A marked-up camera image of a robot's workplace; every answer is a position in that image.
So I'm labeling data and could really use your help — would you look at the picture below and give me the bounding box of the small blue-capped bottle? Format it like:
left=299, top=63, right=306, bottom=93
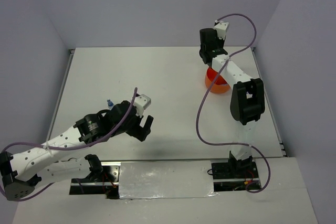
left=107, top=99, right=114, bottom=110

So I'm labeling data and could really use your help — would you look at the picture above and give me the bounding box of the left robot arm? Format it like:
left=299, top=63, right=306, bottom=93
left=1, top=94, right=154, bottom=201

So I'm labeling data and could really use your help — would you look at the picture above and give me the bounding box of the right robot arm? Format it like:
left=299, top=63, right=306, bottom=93
left=199, top=24, right=265, bottom=177

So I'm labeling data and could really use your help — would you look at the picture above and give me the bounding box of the orange round organizer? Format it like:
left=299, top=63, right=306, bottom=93
left=205, top=67, right=230, bottom=94

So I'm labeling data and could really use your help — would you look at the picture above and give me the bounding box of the white foil-covered panel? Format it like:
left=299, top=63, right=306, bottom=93
left=119, top=161, right=216, bottom=199

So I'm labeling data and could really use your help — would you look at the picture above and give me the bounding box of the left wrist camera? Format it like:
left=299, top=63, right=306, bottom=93
left=133, top=94, right=151, bottom=118

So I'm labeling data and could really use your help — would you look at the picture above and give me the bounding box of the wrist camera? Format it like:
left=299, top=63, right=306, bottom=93
left=133, top=94, right=151, bottom=118
left=213, top=20, right=229, bottom=40

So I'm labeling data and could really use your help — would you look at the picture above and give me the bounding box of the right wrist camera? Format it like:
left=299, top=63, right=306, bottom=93
left=213, top=20, right=229, bottom=40

